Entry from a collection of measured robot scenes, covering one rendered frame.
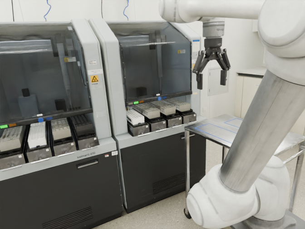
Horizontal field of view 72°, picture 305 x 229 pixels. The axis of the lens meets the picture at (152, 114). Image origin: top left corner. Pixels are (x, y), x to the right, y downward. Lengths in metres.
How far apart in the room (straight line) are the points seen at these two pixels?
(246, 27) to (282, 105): 3.52
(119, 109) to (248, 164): 1.18
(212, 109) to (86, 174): 2.55
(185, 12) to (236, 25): 3.01
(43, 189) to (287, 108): 1.49
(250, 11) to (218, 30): 0.25
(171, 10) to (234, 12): 0.23
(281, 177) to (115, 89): 1.16
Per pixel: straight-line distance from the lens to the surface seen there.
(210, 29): 0.95
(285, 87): 0.48
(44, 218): 1.79
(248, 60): 4.07
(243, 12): 0.74
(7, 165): 1.57
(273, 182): 0.85
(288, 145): 1.40
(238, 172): 0.64
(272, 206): 0.89
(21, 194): 1.67
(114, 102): 1.59
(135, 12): 2.85
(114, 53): 1.56
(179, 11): 0.84
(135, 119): 1.63
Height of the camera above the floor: 1.39
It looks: 18 degrees down
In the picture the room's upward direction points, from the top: 4 degrees counter-clockwise
